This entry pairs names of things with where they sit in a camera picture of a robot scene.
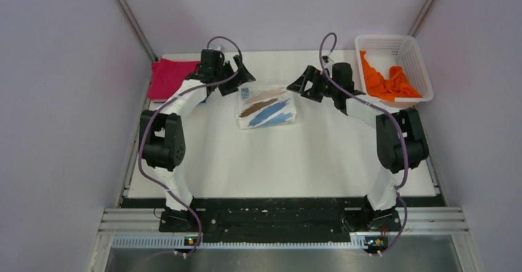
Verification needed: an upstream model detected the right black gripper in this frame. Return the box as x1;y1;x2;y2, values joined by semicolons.
286;66;338;103

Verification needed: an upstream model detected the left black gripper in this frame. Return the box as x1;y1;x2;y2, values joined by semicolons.
214;55;255;96

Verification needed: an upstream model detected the white t shirt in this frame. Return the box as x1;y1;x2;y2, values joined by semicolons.
236;86;297;130

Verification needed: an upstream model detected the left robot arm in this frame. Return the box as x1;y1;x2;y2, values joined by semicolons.
138;48;255;231

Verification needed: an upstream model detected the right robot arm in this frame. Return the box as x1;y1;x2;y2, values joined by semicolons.
287;63;429;230

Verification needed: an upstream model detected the red folded t shirt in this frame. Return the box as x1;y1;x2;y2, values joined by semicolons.
147;58;200;102

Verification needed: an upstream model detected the white plastic basket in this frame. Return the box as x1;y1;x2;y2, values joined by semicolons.
355;34;434;109

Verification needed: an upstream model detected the orange t shirt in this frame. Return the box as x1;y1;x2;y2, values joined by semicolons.
359;50;422;102

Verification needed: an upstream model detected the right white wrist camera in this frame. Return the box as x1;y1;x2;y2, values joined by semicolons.
321;55;335;77

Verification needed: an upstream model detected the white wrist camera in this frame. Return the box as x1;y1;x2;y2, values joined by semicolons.
214;45;226;53
321;55;335;77

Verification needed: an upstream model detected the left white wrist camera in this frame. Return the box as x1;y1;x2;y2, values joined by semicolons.
214;45;226;53

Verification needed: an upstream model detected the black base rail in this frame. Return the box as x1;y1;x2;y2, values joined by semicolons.
120;197;448;247

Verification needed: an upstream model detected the left aluminium frame post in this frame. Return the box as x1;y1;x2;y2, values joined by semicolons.
115;0;158;62

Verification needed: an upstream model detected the aluminium frame post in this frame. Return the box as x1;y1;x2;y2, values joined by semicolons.
408;0;436;37
115;0;158;62

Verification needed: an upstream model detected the right aluminium frame post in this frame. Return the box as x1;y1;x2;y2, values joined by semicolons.
408;0;436;37

